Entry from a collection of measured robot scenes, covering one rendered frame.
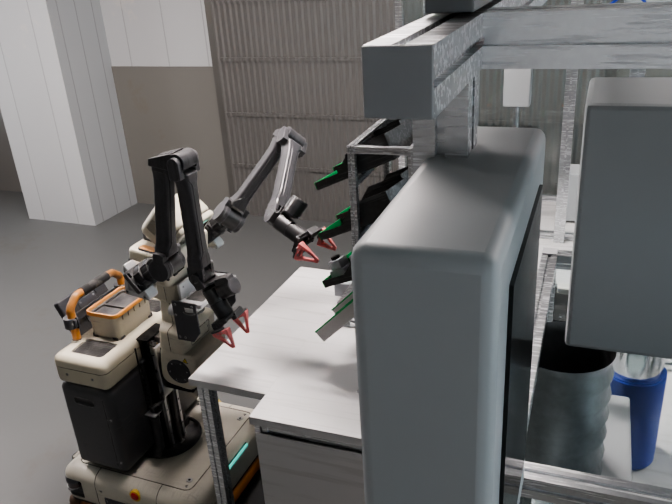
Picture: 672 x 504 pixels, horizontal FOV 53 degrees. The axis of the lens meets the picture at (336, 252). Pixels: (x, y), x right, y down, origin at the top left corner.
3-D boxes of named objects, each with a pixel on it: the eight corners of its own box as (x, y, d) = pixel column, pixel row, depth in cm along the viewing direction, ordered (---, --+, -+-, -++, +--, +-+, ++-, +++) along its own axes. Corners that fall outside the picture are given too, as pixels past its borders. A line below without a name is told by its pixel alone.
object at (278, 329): (189, 385, 230) (187, 378, 229) (301, 272, 305) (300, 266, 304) (385, 426, 204) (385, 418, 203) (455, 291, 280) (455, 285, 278)
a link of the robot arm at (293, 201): (282, 228, 230) (262, 216, 226) (301, 200, 230) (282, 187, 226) (295, 239, 220) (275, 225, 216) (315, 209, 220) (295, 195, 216)
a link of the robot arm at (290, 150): (299, 147, 255) (277, 130, 249) (309, 139, 251) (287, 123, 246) (281, 236, 229) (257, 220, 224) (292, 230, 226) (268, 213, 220)
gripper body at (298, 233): (319, 227, 219) (302, 215, 221) (300, 239, 211) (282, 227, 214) (314, 242, 223) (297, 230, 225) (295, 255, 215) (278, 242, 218)
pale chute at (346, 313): (323, 342, 220) (314, 331, 221) (343, 323, 231) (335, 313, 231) (375, 300, 203) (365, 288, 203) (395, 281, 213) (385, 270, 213)
